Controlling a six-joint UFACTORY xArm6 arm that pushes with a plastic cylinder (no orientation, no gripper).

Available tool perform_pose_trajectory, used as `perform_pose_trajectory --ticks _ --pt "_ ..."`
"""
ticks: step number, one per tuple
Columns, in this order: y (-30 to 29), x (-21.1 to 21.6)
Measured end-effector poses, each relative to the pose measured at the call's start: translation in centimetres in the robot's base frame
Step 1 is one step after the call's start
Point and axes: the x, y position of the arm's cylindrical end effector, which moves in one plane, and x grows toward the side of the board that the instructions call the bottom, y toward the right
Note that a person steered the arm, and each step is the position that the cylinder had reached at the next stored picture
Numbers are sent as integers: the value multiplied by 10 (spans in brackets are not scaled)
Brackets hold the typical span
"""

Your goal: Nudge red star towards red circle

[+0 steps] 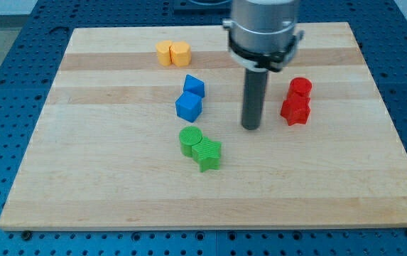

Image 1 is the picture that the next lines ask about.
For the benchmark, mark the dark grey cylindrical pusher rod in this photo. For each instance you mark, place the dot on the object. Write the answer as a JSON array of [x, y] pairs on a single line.
[[253, 98]]

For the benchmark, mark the red star block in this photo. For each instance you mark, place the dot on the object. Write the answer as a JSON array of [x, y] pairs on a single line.
[[296, 110]]

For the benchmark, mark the green star block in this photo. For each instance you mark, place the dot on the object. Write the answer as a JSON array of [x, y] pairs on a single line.
[[207, 154]]

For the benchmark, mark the red cylinder block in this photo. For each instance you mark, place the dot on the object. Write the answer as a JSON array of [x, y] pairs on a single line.
[[300, 86]]

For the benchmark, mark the blue triangular prism block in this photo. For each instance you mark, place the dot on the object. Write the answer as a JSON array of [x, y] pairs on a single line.
[[194, 85]]

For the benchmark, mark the blue cube block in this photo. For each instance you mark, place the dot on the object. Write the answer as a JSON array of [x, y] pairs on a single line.
[[188, 106]]

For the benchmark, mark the yellow hexagon block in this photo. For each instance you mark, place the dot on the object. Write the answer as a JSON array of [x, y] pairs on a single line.
[[180, 53]]

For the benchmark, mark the green cylinder block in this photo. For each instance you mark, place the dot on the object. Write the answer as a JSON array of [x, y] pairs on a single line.
[[189, 137]]

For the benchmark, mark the yellow half-round block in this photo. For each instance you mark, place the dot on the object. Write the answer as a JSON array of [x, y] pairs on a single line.
[[163, 52]]

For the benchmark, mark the light wooden board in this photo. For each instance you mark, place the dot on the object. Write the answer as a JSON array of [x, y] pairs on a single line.
[[105, 153]]

